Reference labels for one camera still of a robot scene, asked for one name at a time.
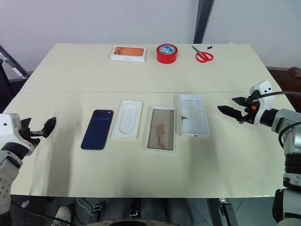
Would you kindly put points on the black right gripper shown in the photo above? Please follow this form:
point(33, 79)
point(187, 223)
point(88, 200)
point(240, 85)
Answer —
point(251, 113)

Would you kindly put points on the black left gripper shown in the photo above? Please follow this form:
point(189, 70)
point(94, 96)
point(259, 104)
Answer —
point(35, 134)

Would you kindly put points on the dark blue smartphone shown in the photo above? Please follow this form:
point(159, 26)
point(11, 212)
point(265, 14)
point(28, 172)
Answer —
point(161, 129)
point(97, 129)

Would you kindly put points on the white moulded insert tray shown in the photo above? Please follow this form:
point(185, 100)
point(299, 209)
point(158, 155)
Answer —
point(128, 120)

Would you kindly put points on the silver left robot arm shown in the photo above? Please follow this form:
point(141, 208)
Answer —
point(9, 162)

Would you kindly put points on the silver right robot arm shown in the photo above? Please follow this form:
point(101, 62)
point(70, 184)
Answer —
point(289, 131)

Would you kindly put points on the orange printed phone box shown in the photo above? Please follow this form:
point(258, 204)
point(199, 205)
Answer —
point(128, 53)

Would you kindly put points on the small black clip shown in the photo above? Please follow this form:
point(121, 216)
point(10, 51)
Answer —
point(209, 47)

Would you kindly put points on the dark metal stand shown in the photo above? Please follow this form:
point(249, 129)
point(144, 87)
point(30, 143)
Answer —
point(13, 63)

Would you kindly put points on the white floor scrap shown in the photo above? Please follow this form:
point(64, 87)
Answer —
point(25, 204)

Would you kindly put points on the red tape roll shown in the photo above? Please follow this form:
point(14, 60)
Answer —
point(167, 56)

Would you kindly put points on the white shoe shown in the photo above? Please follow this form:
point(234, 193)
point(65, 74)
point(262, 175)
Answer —
point(64, 214)

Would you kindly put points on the black table clamp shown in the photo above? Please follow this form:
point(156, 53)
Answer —
point(228, 212)

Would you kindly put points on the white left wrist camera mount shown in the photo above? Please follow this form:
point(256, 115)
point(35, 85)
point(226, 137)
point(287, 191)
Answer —
point(10, 127)

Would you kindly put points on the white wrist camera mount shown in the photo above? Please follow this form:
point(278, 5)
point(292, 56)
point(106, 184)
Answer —
point(10, 127)
point(266, 103)

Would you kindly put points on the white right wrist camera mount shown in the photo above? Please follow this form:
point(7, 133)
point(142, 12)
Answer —
point(266, 103)

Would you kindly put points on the dark metal post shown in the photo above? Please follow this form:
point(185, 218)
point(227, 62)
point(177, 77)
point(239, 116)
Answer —
point(203, 21)

